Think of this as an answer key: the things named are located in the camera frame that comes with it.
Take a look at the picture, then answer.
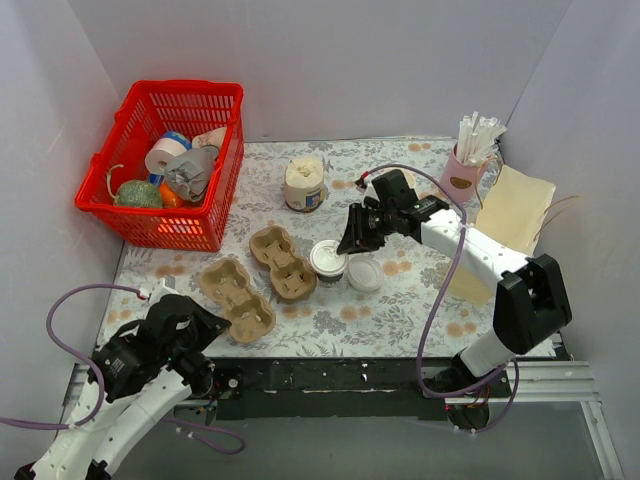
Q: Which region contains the white cup lid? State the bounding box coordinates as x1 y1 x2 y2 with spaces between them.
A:
310 240 348 271

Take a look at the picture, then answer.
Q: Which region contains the black paper coffee cup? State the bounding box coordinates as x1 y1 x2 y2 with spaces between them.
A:
316 267 345 285

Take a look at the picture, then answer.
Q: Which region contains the brown pulp cup carrier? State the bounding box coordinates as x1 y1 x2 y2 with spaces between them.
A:
249 225 317 303

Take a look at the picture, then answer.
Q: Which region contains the kraft paper bag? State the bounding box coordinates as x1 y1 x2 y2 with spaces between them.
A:
449 166 556 307

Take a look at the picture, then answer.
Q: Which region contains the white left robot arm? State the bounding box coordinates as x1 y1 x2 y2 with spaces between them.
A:
15 294 231 479

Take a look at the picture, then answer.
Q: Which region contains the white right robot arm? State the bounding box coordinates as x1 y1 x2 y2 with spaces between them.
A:
337 164 572 398

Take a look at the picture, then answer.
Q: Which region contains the napkin pack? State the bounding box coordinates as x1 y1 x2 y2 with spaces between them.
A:
284 156 326 213

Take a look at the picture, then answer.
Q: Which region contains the stack of white lids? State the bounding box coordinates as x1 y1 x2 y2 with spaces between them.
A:
346 257 384 293

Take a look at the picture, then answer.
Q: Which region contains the stack of paper cups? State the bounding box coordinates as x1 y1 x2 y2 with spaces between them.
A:
402 170 416 189

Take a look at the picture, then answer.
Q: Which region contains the pink straw holder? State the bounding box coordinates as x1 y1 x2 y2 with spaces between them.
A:
440 144 486 204

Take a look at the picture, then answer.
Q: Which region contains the floral patterned table mat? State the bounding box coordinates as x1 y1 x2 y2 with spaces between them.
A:
99 137 493 358

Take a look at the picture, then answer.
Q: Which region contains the orange fruit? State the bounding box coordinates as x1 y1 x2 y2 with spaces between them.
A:
158 182 184 208

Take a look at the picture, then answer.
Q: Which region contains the green twine ball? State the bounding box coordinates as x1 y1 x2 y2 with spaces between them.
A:
114 180 163 208

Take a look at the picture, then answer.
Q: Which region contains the grey crumpled cloth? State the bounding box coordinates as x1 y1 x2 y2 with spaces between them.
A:
164 146 219 202

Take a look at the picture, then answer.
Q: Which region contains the red plastic basket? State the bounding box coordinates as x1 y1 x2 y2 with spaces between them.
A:
74 79 244 252

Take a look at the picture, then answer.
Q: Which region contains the beige floral pouch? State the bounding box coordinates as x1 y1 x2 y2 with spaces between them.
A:
191 127 227 150

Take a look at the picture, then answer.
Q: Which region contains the white tape roll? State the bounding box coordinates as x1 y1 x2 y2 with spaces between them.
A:
144 138 187 175

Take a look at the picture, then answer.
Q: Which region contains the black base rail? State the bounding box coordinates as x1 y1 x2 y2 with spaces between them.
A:
74 355 571 422

